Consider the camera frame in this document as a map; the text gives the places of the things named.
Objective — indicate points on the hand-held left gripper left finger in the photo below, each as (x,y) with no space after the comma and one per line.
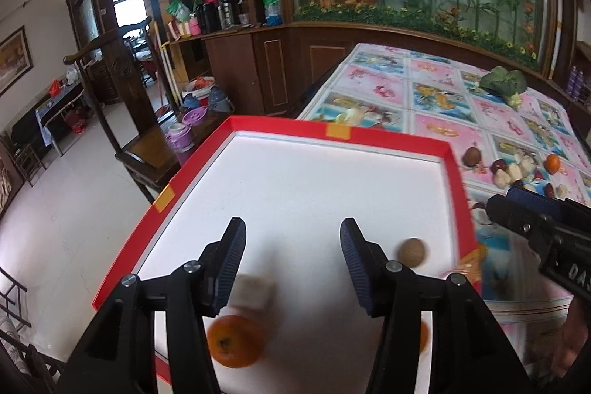
(230,258)

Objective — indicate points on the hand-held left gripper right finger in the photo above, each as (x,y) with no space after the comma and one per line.
(355,269)

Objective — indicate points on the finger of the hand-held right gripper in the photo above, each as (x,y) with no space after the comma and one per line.
(528,195)
(517,218)

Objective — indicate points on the dark red date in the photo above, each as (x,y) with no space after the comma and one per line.
(549,191)

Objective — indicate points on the cream white block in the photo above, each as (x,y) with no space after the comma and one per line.
(502,179)
(524,163)
(253,292)

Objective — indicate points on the round light brown fruit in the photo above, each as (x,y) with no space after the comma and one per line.
(412,252)

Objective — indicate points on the orange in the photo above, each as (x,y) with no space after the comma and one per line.
(551,163)
(235,341)
(424,336)

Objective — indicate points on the red tray with white inside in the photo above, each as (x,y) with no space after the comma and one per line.
(300,191)

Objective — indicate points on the person's right hand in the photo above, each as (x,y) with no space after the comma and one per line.
(570,343)

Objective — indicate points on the dark brown round fruit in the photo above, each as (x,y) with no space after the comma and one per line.
(472,156)

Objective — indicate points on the green leafy vegetable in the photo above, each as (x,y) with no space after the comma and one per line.
(503,82)

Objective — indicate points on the purple bottle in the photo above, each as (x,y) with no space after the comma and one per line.
(572,81)
(581,84)

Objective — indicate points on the purple lunch container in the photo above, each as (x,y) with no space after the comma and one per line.
(180,138)

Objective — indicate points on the printed pink and blue tablecloth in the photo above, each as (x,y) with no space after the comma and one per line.
(438,98)

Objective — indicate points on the purple round lid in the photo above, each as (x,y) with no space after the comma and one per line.
(196,115)

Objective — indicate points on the grey blue kettle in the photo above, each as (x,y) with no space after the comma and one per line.
(217,96)

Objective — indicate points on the white basin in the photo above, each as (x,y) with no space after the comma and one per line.
(198,85)

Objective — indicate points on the brown wooden cabinet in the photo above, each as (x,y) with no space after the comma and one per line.
(286,66)

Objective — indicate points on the broom sticks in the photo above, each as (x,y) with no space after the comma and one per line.
(165,66)

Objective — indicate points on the dark wooden armchair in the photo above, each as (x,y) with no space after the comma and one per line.
(123,73)

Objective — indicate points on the dark side table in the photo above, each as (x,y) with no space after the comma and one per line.
(51,114)

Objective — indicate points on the red bag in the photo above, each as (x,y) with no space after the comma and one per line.
(54,88)

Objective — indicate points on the green bag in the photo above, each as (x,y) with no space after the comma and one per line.
(178,11)

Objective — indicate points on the steel and black thermos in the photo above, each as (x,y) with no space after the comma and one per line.
(227,1)

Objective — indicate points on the water bottle with green label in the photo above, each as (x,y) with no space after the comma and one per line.
(272,4)

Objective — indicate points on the tall dark wooden cabinet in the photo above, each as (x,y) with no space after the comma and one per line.
(99,6)

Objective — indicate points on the framed wall painting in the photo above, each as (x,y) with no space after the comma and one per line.
(14,57)

